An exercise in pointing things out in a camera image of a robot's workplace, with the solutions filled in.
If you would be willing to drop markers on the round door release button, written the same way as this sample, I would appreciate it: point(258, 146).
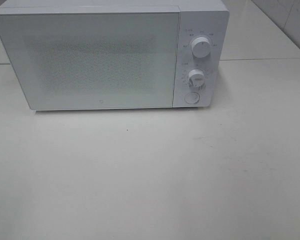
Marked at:
point(192, 98)

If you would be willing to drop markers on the white timer knob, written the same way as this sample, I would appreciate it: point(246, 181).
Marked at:
point(196, 78)

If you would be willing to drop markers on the white microwave door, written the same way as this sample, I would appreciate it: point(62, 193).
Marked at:
point(93, 57)

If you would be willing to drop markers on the upper white power knob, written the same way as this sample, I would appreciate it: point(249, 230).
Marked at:
point(201, 47)

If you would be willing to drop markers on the white microwave oven body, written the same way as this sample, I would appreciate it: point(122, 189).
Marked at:
point(198, 18)

